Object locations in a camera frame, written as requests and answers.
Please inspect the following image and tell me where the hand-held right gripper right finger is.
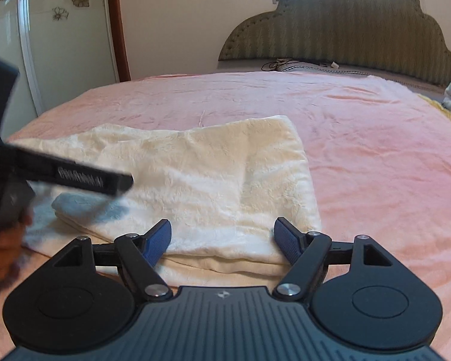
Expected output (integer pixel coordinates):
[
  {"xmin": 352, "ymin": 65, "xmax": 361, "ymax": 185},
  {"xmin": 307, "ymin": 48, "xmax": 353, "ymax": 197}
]
[{"xmin": 272, "ymin": 216, "xmax": 394, "ymax": 302}]

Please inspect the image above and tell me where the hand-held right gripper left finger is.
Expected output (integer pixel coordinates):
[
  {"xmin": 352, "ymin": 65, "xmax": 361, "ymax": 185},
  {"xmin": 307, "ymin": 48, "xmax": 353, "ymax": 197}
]
[{"xmin": 53, "ymin": 219, "xmax": 173, "ymax": 302}]

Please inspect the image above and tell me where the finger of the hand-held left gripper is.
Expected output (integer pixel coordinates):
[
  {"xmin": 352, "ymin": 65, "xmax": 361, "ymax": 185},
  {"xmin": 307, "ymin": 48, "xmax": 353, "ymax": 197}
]
[{"xmin": 104, "ymin": 172, "xmax": 134, "ymax": 197}]

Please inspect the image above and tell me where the cream white blanket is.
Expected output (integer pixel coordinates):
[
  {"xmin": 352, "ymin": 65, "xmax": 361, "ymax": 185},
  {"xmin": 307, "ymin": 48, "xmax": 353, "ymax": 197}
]
[{"xmin": 20, "ymin": 115, "xmax": 323, "ymax": 287}]

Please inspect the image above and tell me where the person's left hand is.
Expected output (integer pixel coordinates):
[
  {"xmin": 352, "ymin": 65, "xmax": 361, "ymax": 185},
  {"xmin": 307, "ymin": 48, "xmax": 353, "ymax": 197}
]
[{"xmin": 0, "ymin": 215, "xmax": 34, "ymax": 283}]

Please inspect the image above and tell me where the white wardrobe door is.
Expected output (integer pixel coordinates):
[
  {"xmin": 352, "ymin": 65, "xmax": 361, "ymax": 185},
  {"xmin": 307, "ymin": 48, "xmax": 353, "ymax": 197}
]
[{"xmin": 0, "ymin": 0, "xmax": 120, "ymax": 147}]

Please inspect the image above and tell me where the pink blanket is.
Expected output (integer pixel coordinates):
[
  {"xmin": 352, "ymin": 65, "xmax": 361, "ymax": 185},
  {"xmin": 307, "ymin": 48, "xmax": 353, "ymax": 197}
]
[{"xmin": 0, "ymin": 71, "xmax": 451, "ymax": 347}]

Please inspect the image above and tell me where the grey pillow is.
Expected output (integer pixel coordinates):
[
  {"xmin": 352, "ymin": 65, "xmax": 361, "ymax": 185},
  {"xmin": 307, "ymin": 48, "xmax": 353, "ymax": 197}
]
[{"xmin": 263, "ymin": 59, "xmax": 449, "ymax": 102}]

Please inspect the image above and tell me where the yellow cloth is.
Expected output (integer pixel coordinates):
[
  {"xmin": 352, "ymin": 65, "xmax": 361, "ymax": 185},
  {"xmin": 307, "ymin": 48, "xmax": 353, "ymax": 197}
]
[{"xmin": 418, "ymin": 94, "xmax": 451, "ymax": 133}]

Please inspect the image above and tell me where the olive padded headboard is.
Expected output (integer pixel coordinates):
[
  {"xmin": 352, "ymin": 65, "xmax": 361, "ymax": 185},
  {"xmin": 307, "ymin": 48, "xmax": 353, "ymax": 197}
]
[{"xmin": 218, "ymin": 0, "xmax": 451, "ymax": 85}]

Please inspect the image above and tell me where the brown wooden door frame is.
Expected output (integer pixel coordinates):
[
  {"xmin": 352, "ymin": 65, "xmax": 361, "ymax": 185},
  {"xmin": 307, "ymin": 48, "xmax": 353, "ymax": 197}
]
[{"xmin": 105, "ymin": 0, "xmax": 132, "ymax": 82}]

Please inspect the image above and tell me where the black cable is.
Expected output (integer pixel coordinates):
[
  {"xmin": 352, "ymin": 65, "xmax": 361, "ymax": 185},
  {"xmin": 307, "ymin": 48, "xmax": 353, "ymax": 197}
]
[{"xmin": 261, "ymin": 57, "xmax": 298, "ymax": 73}]

